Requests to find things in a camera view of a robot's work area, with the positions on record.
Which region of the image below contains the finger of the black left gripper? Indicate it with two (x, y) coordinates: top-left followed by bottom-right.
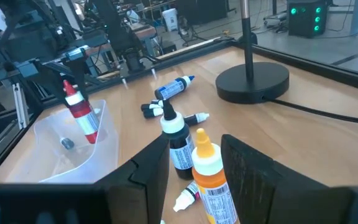
(69, 58), (89, 100)
(34, 63), (68, 105)

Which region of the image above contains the large orange food coloring bottle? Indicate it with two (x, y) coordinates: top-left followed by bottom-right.
(191, 128), (239, 224)

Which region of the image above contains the white globe table lamp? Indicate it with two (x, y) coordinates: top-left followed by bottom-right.
(215, 0), (290, 105)

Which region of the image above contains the silver aluminium extrusion piece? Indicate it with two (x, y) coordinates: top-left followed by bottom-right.
(12, 82), (30, 130)

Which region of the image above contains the white plastic container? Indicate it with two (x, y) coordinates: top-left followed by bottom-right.
(162, 8), (179, 32)

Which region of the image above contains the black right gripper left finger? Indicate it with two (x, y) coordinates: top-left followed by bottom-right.
(94, 133), (171, 224)

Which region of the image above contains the large black food coloring bottle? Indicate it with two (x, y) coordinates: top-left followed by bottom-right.
(160, 98), (195, 181)

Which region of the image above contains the black computer with green lights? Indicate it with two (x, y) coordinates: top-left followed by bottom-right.
(287, 0), (328, 39)

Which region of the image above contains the clear plastic bin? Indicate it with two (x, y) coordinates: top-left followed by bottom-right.
(33, 99), (120, 184)

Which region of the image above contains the white power strip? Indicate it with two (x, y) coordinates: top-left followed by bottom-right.
(264, 12), (288, 27)

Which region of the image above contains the black lamp power cable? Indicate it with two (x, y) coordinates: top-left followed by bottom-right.
(262, 95), (358, 127)

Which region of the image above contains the black upright stand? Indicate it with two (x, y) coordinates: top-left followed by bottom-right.
(91, 0), (146, 73)

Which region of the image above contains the large red food coloring bottle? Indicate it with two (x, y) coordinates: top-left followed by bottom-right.
(62, 80), (101, 145)

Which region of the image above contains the large blue food coloring bottle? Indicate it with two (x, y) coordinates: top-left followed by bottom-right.
(154, 75), (196, 101)

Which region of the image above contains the wooden top workbench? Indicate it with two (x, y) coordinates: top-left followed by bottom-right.
(129, 21), (158, 57)

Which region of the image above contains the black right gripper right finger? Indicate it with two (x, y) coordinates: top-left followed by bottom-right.
(220, 134), (354, 224)

